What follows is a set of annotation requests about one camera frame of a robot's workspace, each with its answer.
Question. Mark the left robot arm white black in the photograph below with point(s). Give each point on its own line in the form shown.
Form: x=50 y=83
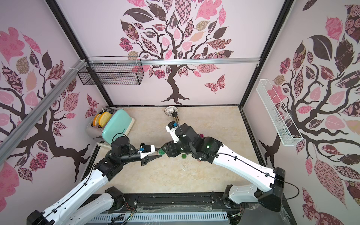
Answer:
x=121 y=153

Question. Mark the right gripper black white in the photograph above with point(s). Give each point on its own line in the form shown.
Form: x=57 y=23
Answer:
x=167 y=149

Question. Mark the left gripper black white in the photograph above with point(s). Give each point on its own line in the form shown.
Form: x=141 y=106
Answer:
x=147 y=160

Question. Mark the black wire wall basket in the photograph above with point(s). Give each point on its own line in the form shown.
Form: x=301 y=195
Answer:
x=112 y=72

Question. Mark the black white patterned bowl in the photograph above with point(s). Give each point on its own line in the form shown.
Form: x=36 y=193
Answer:
x=168 y=110

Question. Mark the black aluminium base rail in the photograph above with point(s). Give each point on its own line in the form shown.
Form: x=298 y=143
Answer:
x=214 y=200

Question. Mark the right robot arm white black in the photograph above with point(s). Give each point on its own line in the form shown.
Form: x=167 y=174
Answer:
x=266 y=184

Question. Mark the white wire wall shelf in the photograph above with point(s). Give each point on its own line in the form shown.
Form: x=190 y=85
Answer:
x=272 y=99

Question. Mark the white slotted cable duct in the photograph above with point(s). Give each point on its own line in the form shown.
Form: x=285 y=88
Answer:
x=160 y=217

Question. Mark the green paint jar with label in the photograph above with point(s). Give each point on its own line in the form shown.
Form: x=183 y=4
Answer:
x=161 y=152

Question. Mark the mint green toaster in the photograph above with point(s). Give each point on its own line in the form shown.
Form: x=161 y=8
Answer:
x=119 y=125

